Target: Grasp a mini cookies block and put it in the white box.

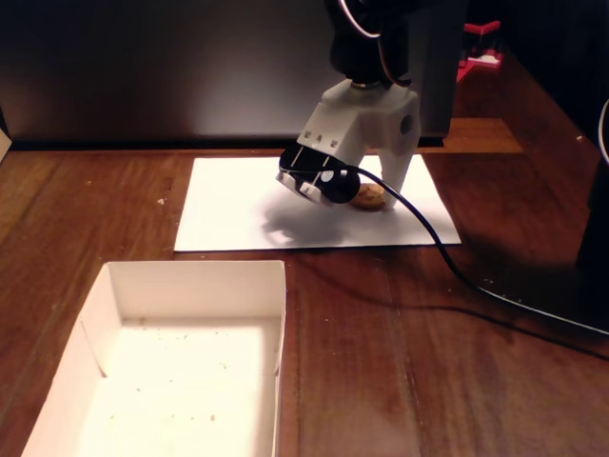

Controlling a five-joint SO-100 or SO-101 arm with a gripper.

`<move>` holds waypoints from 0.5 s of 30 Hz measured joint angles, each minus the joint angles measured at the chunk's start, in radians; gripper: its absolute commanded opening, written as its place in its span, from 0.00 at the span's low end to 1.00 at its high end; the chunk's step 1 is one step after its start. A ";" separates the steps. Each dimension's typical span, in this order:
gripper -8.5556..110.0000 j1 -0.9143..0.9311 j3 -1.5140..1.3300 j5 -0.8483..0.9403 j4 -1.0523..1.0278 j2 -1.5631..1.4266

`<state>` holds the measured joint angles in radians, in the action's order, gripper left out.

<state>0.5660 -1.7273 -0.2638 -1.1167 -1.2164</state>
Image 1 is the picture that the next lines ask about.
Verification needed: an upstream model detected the white cardboard box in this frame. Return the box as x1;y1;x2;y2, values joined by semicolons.
21;259;287;457

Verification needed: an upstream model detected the white paper sheet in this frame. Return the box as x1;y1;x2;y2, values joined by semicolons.
173;154;462;253

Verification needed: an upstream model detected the red plastic object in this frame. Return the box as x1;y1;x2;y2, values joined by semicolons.
456;19;505;85

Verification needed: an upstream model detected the black camera cable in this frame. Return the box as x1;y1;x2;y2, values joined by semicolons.
279;161;609;337

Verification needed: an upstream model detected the large dark panel box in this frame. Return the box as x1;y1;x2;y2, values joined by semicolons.
0;0;470;149

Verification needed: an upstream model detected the black wrist camera white mount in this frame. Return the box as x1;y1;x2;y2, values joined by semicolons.
275;145;363;210

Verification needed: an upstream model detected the white cardboard piece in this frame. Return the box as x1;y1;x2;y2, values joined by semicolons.
0;107;13;163

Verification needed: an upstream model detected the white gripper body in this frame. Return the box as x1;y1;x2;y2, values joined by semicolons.
297;79;421;167

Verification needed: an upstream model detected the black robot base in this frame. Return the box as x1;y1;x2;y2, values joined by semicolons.
577;161;609;268

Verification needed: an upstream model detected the mini chocolate chip cookie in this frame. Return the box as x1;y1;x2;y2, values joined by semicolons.
349;183;385;210

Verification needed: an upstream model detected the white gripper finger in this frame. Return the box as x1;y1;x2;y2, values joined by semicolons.
378;145;415;209

